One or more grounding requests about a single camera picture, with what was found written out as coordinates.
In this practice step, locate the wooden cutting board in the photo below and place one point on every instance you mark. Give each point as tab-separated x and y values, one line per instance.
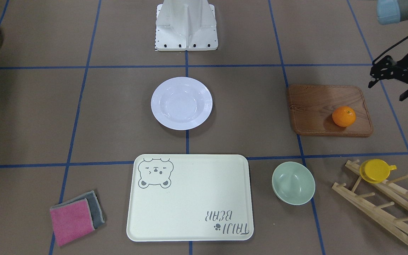
311	107

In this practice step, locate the wooden dish rack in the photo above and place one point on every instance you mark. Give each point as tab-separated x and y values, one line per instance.
386	203

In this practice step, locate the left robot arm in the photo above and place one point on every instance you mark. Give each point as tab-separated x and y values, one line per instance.
392	11

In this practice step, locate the white round plate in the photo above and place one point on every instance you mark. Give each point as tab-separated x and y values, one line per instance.
181	103

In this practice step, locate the cream bear tray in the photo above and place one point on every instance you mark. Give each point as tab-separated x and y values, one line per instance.
190	197

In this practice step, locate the orange fruit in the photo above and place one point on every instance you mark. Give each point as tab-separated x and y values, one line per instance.
344	116

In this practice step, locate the pink and grey cloth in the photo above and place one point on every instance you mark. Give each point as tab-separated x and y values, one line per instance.
76	217

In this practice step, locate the green bowl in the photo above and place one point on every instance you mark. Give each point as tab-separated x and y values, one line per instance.
293	183

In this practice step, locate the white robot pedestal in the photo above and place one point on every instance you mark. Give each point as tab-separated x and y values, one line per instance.
186	25

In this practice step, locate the yellow cup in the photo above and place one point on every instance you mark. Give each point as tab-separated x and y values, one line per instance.
375	170

